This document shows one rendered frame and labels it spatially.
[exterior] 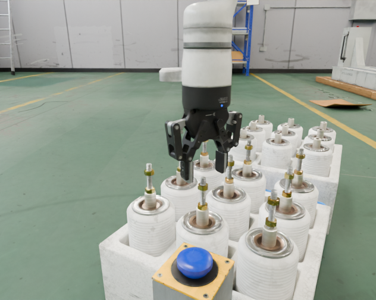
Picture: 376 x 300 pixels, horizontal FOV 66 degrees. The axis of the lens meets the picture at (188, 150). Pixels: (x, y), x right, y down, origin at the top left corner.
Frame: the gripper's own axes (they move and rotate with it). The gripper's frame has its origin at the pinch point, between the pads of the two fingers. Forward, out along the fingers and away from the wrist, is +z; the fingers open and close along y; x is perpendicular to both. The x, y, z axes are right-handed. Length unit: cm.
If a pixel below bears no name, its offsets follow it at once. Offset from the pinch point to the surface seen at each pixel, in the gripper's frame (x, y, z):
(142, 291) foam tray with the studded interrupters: 4.6, -10.8, 24.2
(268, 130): 40, 63, 13
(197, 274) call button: -16.0, -13.1, 3.0
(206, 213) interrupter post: -1.0, -0.3, 7.9
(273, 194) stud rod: -10.8, 4.8, 1.3
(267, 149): 23, 43, 12
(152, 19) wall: 561, 284, -73
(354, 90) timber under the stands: 150, 346, 32
